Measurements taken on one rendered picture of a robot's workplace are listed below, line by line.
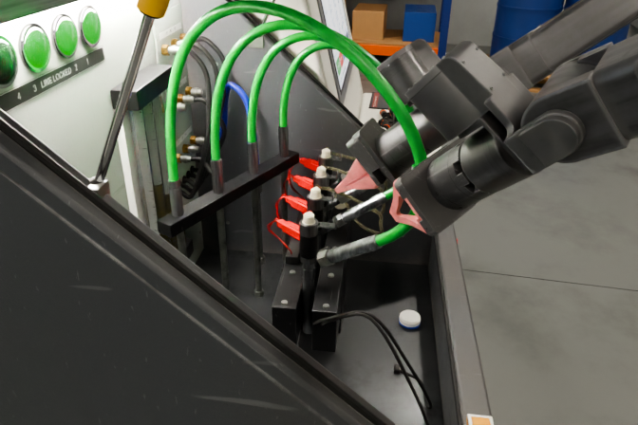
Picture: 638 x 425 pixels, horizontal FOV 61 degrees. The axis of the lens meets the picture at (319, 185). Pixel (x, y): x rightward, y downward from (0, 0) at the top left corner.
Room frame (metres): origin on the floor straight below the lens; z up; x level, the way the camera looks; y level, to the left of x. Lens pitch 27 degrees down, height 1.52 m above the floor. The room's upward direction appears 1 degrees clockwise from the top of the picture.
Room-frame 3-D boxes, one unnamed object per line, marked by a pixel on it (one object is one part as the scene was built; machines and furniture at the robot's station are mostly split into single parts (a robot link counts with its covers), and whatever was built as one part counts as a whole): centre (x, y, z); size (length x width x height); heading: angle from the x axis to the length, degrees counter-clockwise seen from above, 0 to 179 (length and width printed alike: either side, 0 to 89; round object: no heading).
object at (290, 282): (0.81, 0.00, 0.91); 0.34 x 0.10 x 0.15; 174
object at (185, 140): (0.96, 0.25, 1.20); 0.13 x 0.03 x 0.31; 174
